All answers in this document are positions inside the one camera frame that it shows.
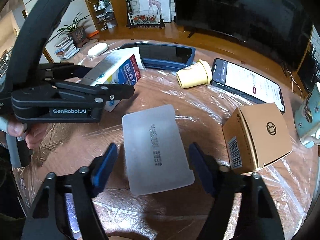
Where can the white computer mouse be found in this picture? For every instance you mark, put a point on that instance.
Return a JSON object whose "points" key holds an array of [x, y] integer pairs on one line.
{"points": [[98, 49]]}

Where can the black smartphone lit screen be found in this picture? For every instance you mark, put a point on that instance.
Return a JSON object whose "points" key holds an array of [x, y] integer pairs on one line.
{"points": [[246, 83]]}

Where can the giraffe painting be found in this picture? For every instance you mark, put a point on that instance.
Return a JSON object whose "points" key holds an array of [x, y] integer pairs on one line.
{"points": [[158, 7]]}

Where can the stack of books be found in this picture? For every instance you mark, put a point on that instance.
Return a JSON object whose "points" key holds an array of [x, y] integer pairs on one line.
{"points": [[65, 48]]}

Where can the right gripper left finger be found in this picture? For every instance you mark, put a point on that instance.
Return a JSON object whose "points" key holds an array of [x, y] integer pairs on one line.
{"points": [[48, 217]]}

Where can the wooden tv cabinet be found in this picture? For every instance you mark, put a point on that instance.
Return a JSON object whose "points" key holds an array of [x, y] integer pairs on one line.
{"points": [[173, 33]]}

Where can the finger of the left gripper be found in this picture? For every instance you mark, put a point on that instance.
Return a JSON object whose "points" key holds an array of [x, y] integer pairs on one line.
{"points": [[77, 95], [62, 70]]}

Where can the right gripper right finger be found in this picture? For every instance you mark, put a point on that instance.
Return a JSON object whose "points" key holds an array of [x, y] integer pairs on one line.
{"points": [[258, 215]]}

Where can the black television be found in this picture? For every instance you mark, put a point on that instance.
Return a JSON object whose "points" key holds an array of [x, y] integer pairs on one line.
{"points": [[278, 29]]}

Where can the white blue medicine box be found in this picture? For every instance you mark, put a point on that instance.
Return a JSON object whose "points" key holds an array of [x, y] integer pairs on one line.
{"points": [[120, 67]]}

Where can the teal bird mug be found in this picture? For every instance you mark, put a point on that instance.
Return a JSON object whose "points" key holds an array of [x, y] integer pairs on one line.
{"points": [[307, 119]]}

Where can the blue cased tablet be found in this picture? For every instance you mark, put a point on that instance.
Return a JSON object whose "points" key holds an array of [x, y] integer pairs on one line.
{"points": [[161, 56]]}

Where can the brown cardboard box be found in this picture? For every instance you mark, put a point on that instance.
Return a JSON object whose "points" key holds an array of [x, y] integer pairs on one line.
{"points": [[256, 136]]}

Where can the frosted plastic card sleeve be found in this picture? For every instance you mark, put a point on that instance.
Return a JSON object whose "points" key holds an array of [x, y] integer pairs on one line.
{"points": [[154, 153]]}

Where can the flower picture on stand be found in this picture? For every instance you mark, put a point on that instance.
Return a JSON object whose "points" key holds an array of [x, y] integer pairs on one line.
{"points": [[145, 20]]}

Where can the potted green plant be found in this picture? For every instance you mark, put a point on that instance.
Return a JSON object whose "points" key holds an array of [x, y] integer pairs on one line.
{"points": [[75, 30]]}

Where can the person's left hand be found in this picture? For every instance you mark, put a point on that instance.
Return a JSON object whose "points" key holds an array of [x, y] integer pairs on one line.
{"points": [[33, 137]]}

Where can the small yellow lidded cup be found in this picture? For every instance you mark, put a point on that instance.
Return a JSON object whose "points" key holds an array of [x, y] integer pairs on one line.
{"points": [[196, 74]]}

